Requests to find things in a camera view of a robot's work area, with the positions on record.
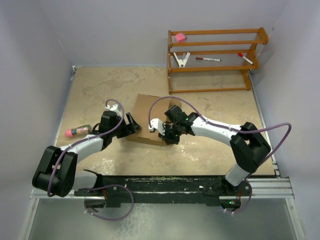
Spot wooden three-tier rack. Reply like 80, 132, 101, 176
166, 27, 269, 94

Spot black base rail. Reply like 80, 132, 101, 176
74, 175, 252, 209

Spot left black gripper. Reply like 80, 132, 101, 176
110, 113, 141, 139

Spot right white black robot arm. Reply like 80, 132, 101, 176
148, 105, 271, 196

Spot small pink green object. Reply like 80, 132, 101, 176
65, 124, 92, 138

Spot brown-capped white marker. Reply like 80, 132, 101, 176
195, 57, 222, 62

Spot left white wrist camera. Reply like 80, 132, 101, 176
105, 103, 124, 117

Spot pink eraser block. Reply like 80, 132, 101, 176
174, 32, 187, 43

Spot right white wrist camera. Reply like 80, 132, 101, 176
148, 118, 165, 135

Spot red-capped white marker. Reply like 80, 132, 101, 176
237, 52, 254, 65

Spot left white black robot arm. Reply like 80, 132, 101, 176
32, 110, 142, 197

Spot aluminium extrusion frame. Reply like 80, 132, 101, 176
20, 66, 305, 240

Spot brown cardboard box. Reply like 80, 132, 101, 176
126, 94, 182, 146

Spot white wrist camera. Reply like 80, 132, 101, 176
105, 103, 124, 117
148, 118, 165, 135

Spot white clamp tool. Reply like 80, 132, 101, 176
173, 52, 191, 68

